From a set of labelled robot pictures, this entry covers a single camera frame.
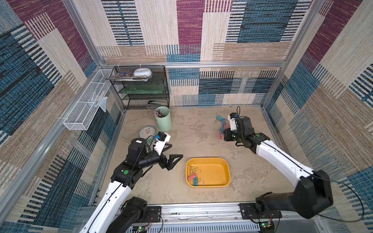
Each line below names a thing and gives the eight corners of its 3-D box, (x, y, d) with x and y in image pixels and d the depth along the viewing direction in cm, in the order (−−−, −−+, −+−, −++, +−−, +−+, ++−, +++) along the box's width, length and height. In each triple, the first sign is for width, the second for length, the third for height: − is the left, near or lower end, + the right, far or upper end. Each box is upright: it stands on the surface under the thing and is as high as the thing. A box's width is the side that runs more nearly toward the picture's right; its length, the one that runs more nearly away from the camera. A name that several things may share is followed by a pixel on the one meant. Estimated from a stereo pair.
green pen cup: (157, 132, 107) (152, 116, 94) (159, 120, 115) (155, 103, 101) (170, 132, 107) (168, 116, 94) (172, 120, 115) (169, 103, 101)
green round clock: (139, 139, 104) (138, 136, 102) (141, 127, 110) (141, 125, 108) (154, 139, 104) (153, 136, 102) (156, 127, 110) (155, 125, 108)
